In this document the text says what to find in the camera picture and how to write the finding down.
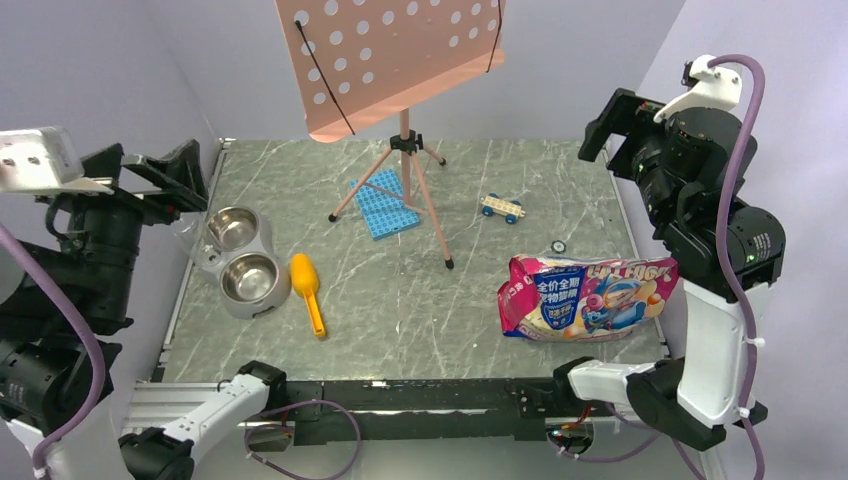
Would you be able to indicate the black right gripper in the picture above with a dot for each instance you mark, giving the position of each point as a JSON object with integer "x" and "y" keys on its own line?
{"x": 629, "y": 114}

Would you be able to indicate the grey double bowl feeder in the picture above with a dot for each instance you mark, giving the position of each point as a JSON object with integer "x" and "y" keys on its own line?
{"x": 234, "y": 252}

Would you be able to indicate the pink pet food bag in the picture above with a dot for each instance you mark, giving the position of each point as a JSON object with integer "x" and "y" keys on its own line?
{"x": 559, "y": 299}

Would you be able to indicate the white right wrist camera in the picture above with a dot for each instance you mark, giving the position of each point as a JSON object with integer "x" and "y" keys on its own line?
{"x": 709, "y": 87}

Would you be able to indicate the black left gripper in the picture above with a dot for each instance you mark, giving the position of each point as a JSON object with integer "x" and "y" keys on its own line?
{"x": 179, "y": 174}

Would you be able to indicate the pink music stand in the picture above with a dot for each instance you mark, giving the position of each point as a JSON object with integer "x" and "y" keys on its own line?
{"x": 358, "y": 63}

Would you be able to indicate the clear water bottle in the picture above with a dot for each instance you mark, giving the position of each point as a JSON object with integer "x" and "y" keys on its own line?
{"x": 185, "y": 232}

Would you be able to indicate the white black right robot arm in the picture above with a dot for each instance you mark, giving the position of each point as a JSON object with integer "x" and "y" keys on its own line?
{"x": 688, "y": 168}

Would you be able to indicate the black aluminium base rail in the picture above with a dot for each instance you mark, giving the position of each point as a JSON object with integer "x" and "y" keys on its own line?
{"x": 521, "y": 408}

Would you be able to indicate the toy block car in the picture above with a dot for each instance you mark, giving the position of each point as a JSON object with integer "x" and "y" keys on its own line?
{"x": 511, "y": 211}

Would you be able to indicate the yellow plastic scoop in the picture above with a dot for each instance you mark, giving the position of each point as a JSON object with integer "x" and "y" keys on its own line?
{"x": 306, "y": 283}

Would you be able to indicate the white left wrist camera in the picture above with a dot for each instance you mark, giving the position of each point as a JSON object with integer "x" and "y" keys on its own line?
{"x": 39, "y": 160}

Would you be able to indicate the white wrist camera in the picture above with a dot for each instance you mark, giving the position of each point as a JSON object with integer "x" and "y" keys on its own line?
{"x": 39, "y": 160}
{"x": 709, "y": 87}

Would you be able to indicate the black white poker chip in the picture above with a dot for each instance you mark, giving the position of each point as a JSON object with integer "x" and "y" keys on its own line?
{"x": 559, "y": 247}

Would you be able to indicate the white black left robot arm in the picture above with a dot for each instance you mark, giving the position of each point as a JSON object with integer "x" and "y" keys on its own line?
{"x": 61, "y": 308}

